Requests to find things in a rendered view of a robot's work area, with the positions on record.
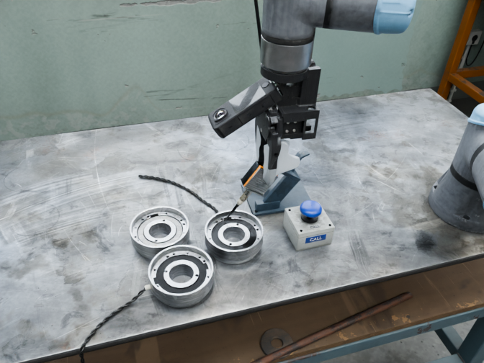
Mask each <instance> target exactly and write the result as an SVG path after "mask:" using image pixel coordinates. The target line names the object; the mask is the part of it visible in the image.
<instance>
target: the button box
mask: <svg viewBox="0 0 484 363"><path fill-rule="evenodd" d="M283 227H284V229H285V231H286V233H287V235H288V236H289V238H290V240H291V242H292V245H293V246H294V248H295V250H296V251H302V250H306V249H310V248H316V247H320V246H327V245H331V242H332V238H333V232H334V229H335V227H334V225H333V223H332V222H331V220H330V219H329V217H328V216H327V214H326V212H325V211H324V209H323V208H322V213H321V215H319V216H318V217H316V218H307V217H306V216H304V215H303V214H302V213H301V212H300V206H297V207H289V208H285V209H284V220H283Z"/></svg>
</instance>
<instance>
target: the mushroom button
mask: <svg viewBox="0 0 484 363"><path fill-rule="evenodd" d="M300 212H301V213H302V214H303V215H304V216H306V217H307V218H316V217H318V216H319V215H321V213H322V207H321V205H320V204H319V203H318V202H316V201H314V200H306V201H304V202H303V203H302V204H301V205H300Z"/></svg>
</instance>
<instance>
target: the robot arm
mask: <svg viewBox="0 0 484 363"><path fill-rule="evenodd" d="M415 6H416V0H263V11H262V24H261V48H260V62H261V68H260V73H261V75H262V76H263V78H262V79H260V80H258V81H257V82H256V83H254V84H252V85H251V86H250V87H248V88H247V89H245V90H243V91H242V92H241V93H240V94H238V95H236V96H235V97H233V98H232V99H230V100H229V101H227V102H226V103H225V104H223V105H221V106H220V107H218V108H217V109H216V110H214V111H213V112H211V113H210V114H209V115H208V119H209V121H210V124H211V126H212V128H213V130H214V131H215V132H216V133H217V135H218V136H219V137H220V138H226V137H227V136H229V135H230V134H231V133H233V132H235V131H236V130H237V129H239V128H240V127H242V126H244V125H245V124H246V123H248V122H250V121H251V120H252V119H254V118H255V143H256V157H257V161H258V162H261V163H263V164H264V173H263V179H264V181H265V182H266V184H267V185H268V186H270V185H272V184H273V182H274V178H275V177H276V175H278V174H281V173H284V172H286V171H289V170H292V169H295V168H297V167H298V166H299V164H300V159H299V158H298V157H297V156H294V155H291V154H289V146H290V142H289V141H288V140H285V139H287V138H289V139H290V140H291V139H298V138H302V140H308V139H314V138H315V137H316V132H317V127H318V118H319V114H320V110H319V108H318V107H317V105H316V100H317V95H318V86H319V81H320V76H321V68H320V67H318V66H317V65H316V64H315V62H314V60H313V59H312V54H313V45H314V39H315V29H316V27H318V28H324V29H331V30H346V31H355V32H370V33H375V34H376V35H380V34H381V33H382V34H401V33H403V32H405V31H406V30H407V28H408V26H409V24H410V23H411V20H412V17H413V13H414V9H415ZM273 82H274V83H273ZM275 84H276V86H275ZM309 108H311V109H309ZM308 109H309V110H308ZM309 119H315V127H314V132H311V133H306V132H305V131H310V130H311V124H310V123H309V122H307V120H309ZM467 121H468V124H467V127H466V128H465V131H464V133H463V136H462V139H461V141H460V144H459V146H458V148H457V151H456V153H455V155H454V158H453V161H452V164H451V166H450V167H449V169H448V170H447V171H446V172H445V173H444V174H443V175H442V176H441V177H440V178H439V179H438V180H437V181H436V182H435V184H434V185H433V187H432V188H431V191H430V193H429V205H430V207H431V209H432V210H433V211H434V213H435V214H436V215H437V216H438V217H439V218H441V219H442V220H443V221H444V222H446V223H448V224H450V225H452V226H454V227H456V228H459V229H460V230H465V231H467V232H471V233H484V103H482V104H479V105H478V106H477V107H476V108H474V110H473V112H472V114H471V116H470V118H468V120H467Z"/></svg>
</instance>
